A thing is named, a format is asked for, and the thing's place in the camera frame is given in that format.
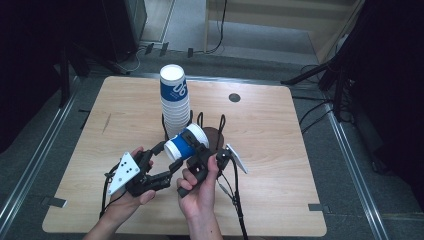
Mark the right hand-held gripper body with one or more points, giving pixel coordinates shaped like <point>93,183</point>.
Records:
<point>200,161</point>

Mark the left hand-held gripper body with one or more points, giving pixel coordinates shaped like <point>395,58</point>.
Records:
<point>124,171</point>

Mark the blue white paper cup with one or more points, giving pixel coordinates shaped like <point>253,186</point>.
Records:
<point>180,150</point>

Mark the stack of paper cups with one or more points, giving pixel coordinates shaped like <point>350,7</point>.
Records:
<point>174,100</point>

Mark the person's left hand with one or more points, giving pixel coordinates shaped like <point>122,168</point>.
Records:
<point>133,200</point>

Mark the person's right hand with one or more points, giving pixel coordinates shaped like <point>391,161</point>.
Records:
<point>200,196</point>

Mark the grey tape piece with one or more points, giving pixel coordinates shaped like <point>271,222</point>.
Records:
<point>55,202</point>
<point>318,207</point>

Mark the black metal stand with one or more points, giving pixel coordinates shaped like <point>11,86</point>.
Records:
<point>310,72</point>
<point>64,76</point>

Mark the black cabinet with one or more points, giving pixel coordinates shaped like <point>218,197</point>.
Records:
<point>123,26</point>

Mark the light wooden platform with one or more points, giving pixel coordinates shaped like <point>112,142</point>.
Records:
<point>266,20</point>

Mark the small black floor bracket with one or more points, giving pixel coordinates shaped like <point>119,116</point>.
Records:
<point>149,48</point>
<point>190,52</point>
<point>164,49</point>

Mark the metal floor rail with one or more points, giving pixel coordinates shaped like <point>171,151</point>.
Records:
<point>356,176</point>
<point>33,156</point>

